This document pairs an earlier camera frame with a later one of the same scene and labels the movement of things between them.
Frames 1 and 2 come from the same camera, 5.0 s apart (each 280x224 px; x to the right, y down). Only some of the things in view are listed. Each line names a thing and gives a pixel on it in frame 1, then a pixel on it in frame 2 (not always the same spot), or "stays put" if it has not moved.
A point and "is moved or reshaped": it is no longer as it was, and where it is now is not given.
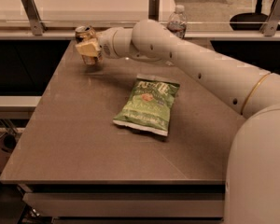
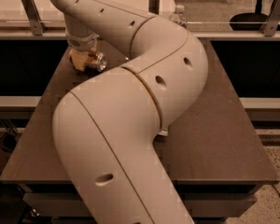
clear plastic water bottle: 177,21 stays put
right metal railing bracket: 272,21 stays put
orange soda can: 84,34 is moved or reshaped
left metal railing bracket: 30,7 stays put
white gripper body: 106,43 to 79,42
